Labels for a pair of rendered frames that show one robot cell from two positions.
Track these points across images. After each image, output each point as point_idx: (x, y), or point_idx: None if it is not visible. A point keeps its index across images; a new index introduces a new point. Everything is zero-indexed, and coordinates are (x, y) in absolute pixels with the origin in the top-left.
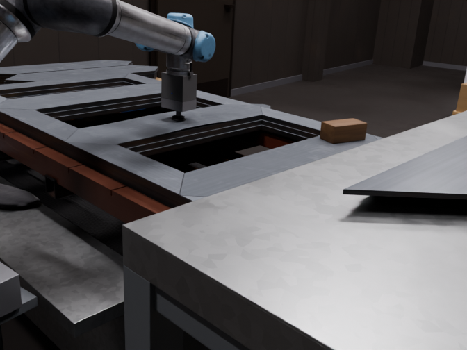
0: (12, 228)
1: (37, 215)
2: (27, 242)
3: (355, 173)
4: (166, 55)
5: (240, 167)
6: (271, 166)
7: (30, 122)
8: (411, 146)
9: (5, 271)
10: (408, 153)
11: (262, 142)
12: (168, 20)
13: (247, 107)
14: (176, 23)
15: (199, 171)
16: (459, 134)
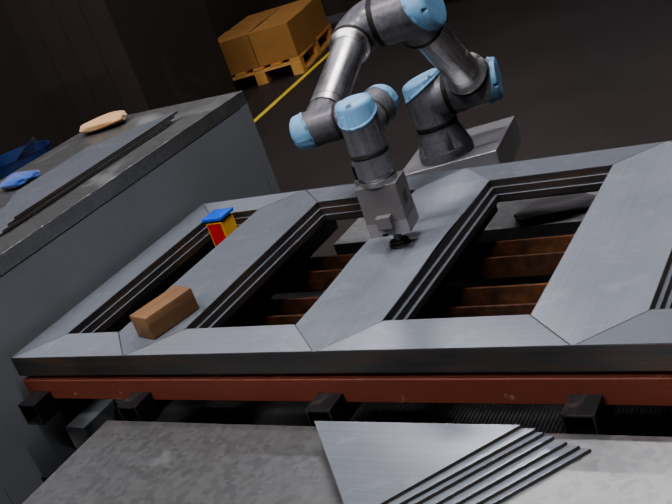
0: (497, 207)
1: (498, 221)
2: None
3: (170, 131)
4: (388, 149)
5: (274, 228)
6: (247, 242)
7: (557, 158)
8: (136, 155)
9: (406, 173)
10: (141, 150)
11: None
12: (318, 81)
13: (332, 334)
14: (315, 89)
15: (306, 208)
16: (100, 177)
